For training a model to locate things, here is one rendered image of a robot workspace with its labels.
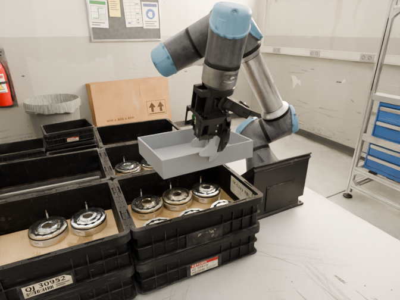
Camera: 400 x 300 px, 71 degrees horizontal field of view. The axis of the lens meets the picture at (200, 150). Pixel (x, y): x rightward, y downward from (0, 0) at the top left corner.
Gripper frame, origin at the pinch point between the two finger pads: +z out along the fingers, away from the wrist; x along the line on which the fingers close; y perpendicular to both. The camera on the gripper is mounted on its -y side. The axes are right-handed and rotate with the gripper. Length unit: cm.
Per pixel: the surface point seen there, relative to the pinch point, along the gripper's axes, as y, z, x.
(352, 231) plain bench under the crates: -54, 34, 24
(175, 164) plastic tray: 10.2, 0.3, -0.3
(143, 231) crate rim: 20.1, 15.3, 4.4
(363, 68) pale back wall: -281, 42, -113
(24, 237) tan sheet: 47, 32, -19
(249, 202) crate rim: -11.0, 14.8, 8.1
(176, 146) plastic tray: 0.8, 8.6, -16.6
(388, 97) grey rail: -189, 29, -40
